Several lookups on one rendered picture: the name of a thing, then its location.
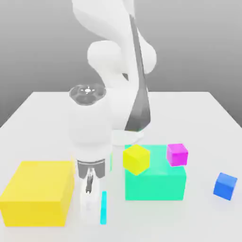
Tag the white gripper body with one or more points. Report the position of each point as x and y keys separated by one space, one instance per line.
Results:
x=92 y=209

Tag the small cyan cube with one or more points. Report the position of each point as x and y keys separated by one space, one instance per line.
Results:
x=103 y=208

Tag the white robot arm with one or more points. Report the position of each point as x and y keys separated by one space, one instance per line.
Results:
x=105 y=62

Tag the small yellow cube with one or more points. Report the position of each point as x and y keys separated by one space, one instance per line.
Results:
x=136 y=159

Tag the small magenta cube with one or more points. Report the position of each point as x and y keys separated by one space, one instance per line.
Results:
x=177 y=155

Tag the small blue cube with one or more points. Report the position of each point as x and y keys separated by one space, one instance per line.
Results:
x=225 y=186

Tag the large yellow box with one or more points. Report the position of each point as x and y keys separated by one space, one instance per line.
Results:
x=36 y=189

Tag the large turquoise box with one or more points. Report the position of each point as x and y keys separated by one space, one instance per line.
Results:
x=157 y=185

